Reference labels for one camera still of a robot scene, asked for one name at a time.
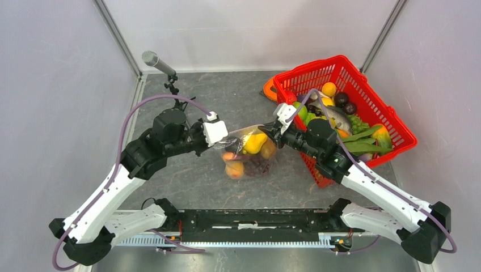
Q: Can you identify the orange fruit with leaf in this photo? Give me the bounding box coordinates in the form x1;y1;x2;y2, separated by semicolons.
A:
225;161;244;179

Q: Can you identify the green leafy vegetable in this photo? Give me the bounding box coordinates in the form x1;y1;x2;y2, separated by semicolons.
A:
341;125;393;155

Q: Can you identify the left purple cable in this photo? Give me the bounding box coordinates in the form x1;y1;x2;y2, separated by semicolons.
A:
52;94;217;272

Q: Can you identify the dark red grape bunch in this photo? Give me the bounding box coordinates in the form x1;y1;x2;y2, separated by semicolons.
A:
244;155;273;177

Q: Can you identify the red plastic basket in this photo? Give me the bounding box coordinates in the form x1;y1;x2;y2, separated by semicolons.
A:
273;55;418;168

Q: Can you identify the clear zip top bag pink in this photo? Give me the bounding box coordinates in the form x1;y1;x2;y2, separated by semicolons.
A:
214;125;277;180

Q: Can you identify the green grape bunch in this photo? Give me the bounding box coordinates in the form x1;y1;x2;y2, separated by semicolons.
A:
347;115;370;135

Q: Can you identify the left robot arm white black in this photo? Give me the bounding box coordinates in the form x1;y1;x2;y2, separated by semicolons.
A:
49;108;228;266

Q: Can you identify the grey fish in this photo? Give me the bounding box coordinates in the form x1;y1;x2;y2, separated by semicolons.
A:
307;92;353;135

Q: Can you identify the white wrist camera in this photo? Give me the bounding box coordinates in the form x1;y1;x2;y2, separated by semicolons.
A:
274;103;297;135
202;111;229;147

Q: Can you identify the grey microphone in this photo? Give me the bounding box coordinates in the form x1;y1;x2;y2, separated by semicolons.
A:
141;50;176;77

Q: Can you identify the yellow bell pepper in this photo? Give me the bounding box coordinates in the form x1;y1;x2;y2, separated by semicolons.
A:
243;133;268;155

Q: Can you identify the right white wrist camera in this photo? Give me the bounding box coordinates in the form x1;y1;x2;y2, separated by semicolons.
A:
274;103;297;135

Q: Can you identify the small orange fruit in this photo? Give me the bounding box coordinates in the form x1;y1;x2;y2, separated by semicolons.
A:
321;82;337;97

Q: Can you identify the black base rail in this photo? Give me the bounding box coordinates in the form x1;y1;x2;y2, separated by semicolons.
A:
157;209;351;242

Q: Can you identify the black tripod stand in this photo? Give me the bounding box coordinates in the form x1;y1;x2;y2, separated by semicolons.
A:
164;75;188;112

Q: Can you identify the orange plastic handle piece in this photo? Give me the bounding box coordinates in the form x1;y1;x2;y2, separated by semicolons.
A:
260;77;277;102

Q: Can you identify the red strawberry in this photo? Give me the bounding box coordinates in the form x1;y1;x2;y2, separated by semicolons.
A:
284;90;297;104

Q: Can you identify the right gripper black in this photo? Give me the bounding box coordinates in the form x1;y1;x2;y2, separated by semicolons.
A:
259;119;321;160

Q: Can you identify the green apple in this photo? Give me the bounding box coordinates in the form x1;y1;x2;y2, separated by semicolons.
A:
292;101;316;127

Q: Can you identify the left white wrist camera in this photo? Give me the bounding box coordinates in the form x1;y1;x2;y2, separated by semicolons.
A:
202;111;229;147

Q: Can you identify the papaya slice orange brown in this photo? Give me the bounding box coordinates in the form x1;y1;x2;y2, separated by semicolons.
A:
221;152;242;163

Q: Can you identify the dark plum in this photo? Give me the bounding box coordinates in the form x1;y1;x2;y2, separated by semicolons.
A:
343;102;358;115

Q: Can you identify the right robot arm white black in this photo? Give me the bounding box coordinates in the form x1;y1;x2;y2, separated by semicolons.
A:
259;119;453;264

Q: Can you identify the dark mangosteen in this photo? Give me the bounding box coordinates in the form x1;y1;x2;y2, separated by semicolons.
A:
333;92;350;108

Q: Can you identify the mango orange green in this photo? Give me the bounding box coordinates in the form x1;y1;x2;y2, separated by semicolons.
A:
371;124;392;148

